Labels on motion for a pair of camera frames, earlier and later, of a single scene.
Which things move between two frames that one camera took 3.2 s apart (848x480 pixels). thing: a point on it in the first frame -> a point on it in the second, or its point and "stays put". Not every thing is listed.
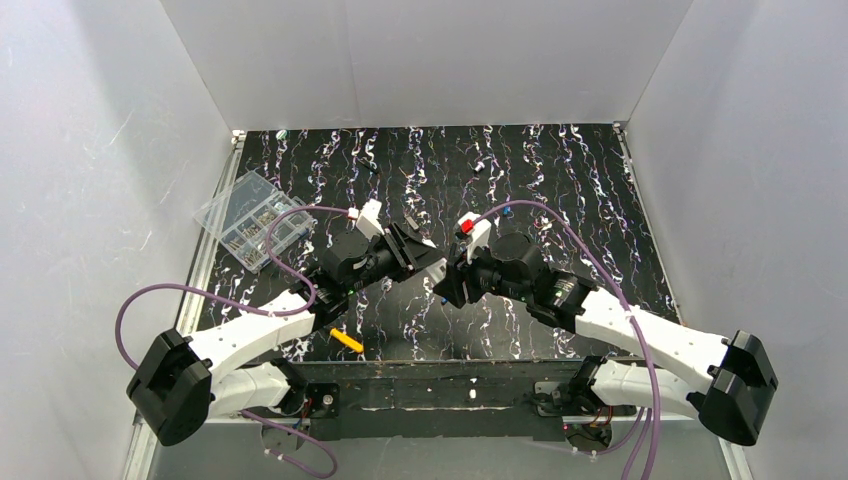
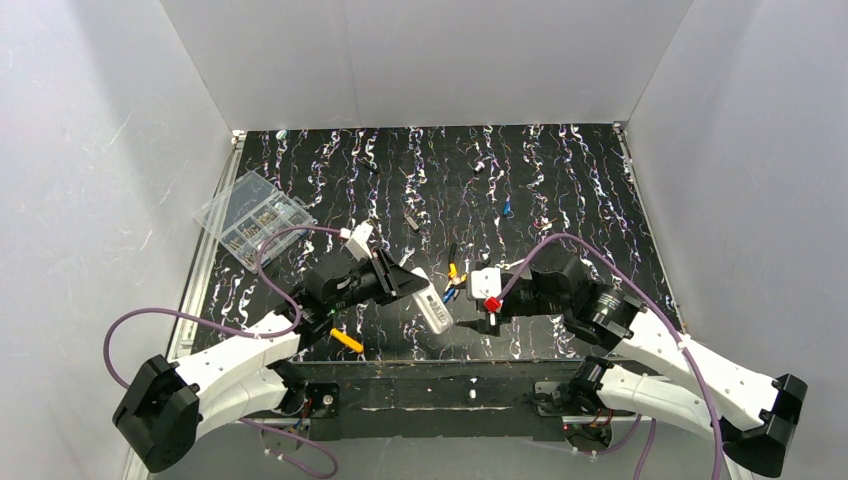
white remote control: (438, 270) -> (432, 306)
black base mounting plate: (349, 400) stays put
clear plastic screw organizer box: (242, 214) stays put
